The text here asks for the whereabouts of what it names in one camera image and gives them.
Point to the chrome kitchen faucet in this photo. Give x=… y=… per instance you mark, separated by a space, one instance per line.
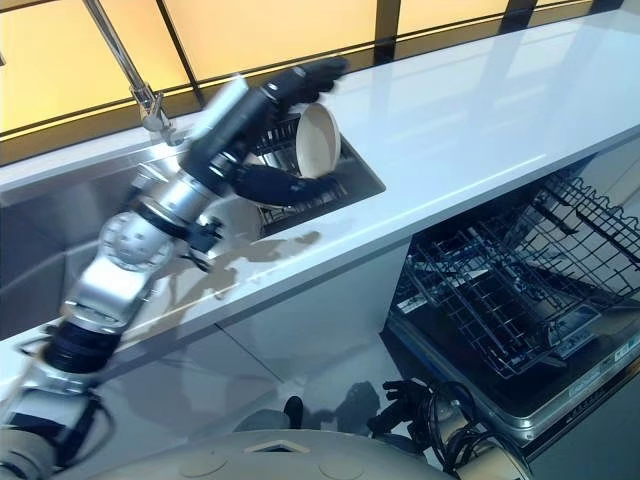
x=150 y=105

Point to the open dishwasher door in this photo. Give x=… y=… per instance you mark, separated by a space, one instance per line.
x=525 y=400

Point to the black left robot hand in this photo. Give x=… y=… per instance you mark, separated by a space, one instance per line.
x=300 y=82

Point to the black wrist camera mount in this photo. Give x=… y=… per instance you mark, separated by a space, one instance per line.
x=206 y=240

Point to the amber window with black frame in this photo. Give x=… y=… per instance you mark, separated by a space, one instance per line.
x=250 y=35

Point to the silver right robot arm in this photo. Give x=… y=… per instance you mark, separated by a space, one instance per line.
x=492 y=450

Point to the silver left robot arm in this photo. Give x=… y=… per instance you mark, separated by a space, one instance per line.
x=120 y=280

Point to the white base cabinet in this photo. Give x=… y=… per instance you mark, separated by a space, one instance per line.
x=320 y=320

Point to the cream round plate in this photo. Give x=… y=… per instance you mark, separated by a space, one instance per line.
x=317 y=142

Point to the white round plate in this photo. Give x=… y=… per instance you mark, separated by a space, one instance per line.
x=237 y=220

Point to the stainless steel sink basin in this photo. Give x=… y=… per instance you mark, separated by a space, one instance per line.
x=55 y=220

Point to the cream robot torso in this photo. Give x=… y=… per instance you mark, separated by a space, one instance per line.
x=260 y=460

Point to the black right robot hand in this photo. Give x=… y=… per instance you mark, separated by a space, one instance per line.
x=400 y=415

